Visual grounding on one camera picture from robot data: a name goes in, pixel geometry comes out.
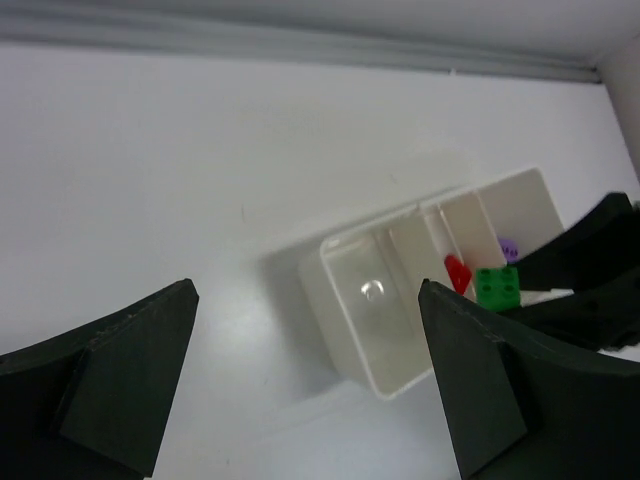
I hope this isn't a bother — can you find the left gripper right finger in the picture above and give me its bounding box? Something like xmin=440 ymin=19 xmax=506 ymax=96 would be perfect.
xmin=418 ymin=280 xmax=639 ymax=479

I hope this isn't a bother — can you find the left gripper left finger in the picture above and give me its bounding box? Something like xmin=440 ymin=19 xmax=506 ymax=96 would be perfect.
xmin=1 ymin=279 xmax=199 ymax=479

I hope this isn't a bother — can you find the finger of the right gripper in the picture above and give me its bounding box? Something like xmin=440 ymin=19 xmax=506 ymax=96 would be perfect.
xmin=519 ymin=192 xmax=639 ymax=293
xmin=509 ymin=279 xmax=639 ymax=350

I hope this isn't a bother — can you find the white divided container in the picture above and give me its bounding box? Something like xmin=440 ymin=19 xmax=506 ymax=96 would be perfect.
xmin=298 ymin=167 xmax=566 ymax=401

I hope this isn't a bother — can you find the purple lego brick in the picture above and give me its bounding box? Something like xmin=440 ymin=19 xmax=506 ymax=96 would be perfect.
xmin=498 ymin=237 xmax=520 ymax=264

